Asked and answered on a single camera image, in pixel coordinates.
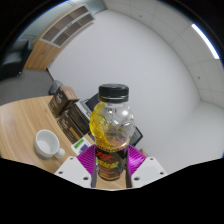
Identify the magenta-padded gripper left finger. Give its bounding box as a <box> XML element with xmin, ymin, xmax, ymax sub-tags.
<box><xmin>54</xmin><ymin>144</ymin><xmax>98</xmax><ymax>189</ymax></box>

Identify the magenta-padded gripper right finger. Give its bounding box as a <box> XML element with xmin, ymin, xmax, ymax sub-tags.
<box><xmin>126</xmin><ymin>144</ymin><xmax>168</xmax><ymax>189</ymax></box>

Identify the black-capped yellow drink bottle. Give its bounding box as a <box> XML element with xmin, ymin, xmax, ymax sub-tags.
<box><xmin>89</xmin><ymin>83</ymin><xmax>136</xmax><ymax>182</ymax></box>

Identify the white printed leaflet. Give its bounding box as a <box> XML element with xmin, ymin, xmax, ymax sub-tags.
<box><xmin>70</xmin><ymin>138</ymin><xmax>92</xmax><ymax>156</ymax></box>

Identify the white and grey mug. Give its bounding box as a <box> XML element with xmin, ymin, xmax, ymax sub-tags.
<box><xmin>34</xmin><ymin>129</ymin><xmax>66</xmax><ymax>160</ymax></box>

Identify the flat brown box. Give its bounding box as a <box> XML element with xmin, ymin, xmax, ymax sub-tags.
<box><xmin>66</xmin><ymin>101</ymin><xmax>91</xmax><ymax>133</ymax></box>
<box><xmin>56</xmin><ymin>113</ymin><xmax>86</xmax><ymax>145</ymax></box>

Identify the tall brown box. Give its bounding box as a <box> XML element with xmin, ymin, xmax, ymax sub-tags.
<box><xmin>48</xmin><ymin>85</ymin><xmax>80</xmax><ymax>118</ymax></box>

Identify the grey waste bin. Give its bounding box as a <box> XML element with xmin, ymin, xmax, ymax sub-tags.
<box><xmin>48</xmin><ymin>79</ymin><xmax>64</xmax><ymax>96</ymax></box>

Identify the wooden shelf cabinet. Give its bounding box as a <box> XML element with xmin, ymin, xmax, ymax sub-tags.
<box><xmin>23</xmin><ymin>3</ymin><xmax>97</xmax><ymax>72</ymax></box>

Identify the black sofa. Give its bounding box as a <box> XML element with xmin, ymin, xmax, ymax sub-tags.
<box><xmin>0</xmin><ymin>39</ymin><xmax>31</xmax><ymax>81</ymax></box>

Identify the rectangular ceiling light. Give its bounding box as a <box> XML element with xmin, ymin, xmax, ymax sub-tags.
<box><xmin>190</xmin><ymin>22</ymin><xmax>221</xmax><ymax>60</ymax></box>

